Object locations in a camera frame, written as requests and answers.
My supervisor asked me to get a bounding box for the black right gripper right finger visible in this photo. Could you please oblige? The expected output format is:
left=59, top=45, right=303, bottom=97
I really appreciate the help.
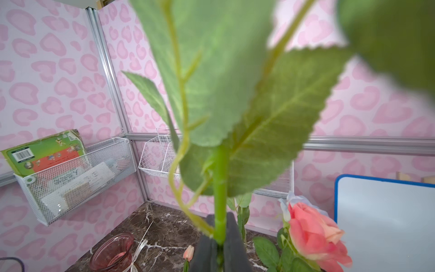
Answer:
left=223, top=213, right=253, bottom=272

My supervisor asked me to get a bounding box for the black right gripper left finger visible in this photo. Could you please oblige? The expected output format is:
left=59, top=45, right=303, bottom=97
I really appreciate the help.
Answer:
left=188, top=234, right=218, bottom=272

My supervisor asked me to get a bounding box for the pink artificial tulip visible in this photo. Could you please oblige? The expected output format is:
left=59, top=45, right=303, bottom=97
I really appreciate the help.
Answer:
left=183, top=245, right=194, bottom=272

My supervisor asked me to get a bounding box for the red artificial rose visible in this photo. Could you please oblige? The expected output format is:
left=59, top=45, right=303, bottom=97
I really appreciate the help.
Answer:
left=121, top=0, right=435, bottom=272

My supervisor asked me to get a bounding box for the pink artificial rose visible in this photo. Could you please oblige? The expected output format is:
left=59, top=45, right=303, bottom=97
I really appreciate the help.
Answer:
left=253, top=203, right=353, bottom=272

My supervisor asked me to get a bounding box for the white artificial rose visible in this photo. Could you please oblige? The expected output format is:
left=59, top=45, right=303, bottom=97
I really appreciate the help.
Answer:
left=227, top=192, right=328, bottom=235

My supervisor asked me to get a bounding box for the left red glass vase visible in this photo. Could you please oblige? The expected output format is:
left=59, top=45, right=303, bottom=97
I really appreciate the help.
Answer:
left=89, top=232, right=142, bottom=272

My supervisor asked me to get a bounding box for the blue framed whiteboard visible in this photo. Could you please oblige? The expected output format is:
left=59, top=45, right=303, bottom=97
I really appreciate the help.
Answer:
left=334, top=175, right=435, bottom=272

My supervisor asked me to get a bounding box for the white paper booklet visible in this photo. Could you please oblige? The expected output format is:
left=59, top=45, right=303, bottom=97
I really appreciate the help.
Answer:
left=41, top=162, right=117, bottom=216

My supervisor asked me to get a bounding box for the white mesh side basket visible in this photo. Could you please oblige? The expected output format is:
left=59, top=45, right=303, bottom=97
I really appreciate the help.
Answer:
left=16, top=137, right=137, bottom=226

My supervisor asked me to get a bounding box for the wooden easel stand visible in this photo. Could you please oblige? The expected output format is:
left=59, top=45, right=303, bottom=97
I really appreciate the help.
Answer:
left=396, top=172, right=435, bottom=185

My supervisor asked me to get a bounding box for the green red book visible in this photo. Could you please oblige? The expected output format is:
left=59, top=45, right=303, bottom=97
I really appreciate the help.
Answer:
left=1, top=129, right=86, bottom=177

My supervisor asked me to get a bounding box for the white wire wall basket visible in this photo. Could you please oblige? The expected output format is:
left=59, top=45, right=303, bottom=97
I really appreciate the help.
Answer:
left=138, top=127, right=295, bottom=198

